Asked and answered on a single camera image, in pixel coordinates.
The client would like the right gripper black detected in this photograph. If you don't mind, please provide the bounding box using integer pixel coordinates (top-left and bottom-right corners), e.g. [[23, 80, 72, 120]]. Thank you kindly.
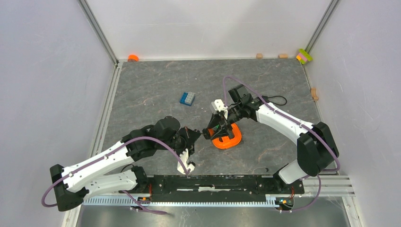
[[206, 104, 243, 140]]

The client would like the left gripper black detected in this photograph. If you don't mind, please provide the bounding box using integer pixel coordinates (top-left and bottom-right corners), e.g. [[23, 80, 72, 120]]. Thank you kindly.
[[157, 126, 201, 160]]

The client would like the orange black padlock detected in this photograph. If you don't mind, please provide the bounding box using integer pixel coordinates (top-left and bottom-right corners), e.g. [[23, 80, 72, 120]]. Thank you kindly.
[[202, 128, 216, 140]]

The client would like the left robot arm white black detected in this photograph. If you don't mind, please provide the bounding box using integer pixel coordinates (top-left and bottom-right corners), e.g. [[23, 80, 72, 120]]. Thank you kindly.
[[45, 116, 201, 211]]

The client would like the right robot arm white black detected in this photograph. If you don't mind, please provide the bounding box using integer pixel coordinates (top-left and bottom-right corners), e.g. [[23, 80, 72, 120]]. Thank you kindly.
[[202, 85, 339, 193]]

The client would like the blue grey toy brick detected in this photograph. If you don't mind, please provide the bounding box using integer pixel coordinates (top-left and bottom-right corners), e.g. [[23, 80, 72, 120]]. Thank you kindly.
[[179, 92, 195, 106]]

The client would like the wooden arch piece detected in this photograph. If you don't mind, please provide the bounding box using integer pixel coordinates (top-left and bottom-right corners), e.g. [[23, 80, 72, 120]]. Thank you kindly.
[[310, 87, 319, 101]]

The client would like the green pink brick stack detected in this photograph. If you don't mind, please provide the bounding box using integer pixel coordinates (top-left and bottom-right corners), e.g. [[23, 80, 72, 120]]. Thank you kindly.
[[296, 49, 313, 65]]

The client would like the orange ring toy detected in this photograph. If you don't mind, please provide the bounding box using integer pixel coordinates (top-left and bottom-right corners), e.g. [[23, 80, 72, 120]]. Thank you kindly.
[[212, 123, 242, 149]]

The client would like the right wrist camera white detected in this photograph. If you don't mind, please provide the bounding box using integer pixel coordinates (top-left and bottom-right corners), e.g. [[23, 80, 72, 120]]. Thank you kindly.
[[210, 99, 228, 115]]

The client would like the black cable loop lock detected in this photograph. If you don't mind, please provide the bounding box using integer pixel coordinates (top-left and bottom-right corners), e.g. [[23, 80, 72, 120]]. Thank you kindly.
[[268, 96, 288, 106]]

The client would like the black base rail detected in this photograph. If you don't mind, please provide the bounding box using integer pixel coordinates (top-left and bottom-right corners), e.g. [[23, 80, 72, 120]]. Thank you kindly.
[[129, 175, 305, 202]]

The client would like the white toothed cable duct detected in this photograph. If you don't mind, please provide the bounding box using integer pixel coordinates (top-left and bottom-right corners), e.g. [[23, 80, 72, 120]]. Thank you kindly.
[[83, 195, 279, 208]]

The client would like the orange cap at wall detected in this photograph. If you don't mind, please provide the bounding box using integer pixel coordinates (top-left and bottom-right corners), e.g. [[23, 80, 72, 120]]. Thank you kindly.
[[127, 54, 139, 62]]

